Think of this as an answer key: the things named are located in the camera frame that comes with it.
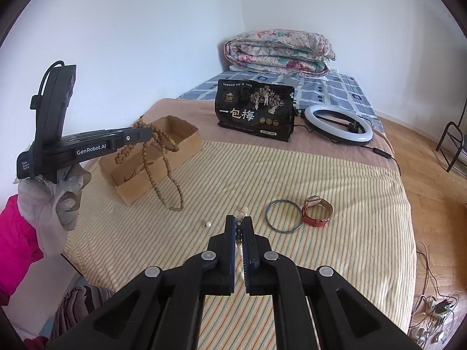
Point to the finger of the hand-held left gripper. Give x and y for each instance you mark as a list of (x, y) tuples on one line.
[(133, 137)]

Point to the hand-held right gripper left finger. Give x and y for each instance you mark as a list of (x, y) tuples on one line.
[(230, 251)]

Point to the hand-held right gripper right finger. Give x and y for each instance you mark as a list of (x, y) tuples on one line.
[(248, 253)]

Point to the thin metal bangle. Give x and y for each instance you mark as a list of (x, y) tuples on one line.
[(266, 214)]

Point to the cardboard box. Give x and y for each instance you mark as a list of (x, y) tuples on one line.
[(135, 189)]

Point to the person's left hand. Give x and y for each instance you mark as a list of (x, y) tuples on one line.
[(47, 211)]

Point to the brown blanket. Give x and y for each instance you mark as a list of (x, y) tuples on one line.
[(189, 109)]

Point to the striped yellow blanket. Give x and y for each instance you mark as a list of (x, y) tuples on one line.
[(328, 262)]

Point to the black snack bag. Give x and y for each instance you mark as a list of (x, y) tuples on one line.
[(251, 113)]

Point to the person's striped trouser leg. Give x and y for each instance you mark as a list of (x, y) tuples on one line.
[(80, 306)]

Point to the folded floral quilt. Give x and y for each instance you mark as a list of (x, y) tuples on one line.
[(277, 51)]

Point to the blue checked bed sheet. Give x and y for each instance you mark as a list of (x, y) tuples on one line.
[(328, 91)]

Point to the white power strip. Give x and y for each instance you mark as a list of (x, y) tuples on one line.
[(441, 306)]

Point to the black metal clothes rack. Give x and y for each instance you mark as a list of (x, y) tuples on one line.
[(441, 139)]

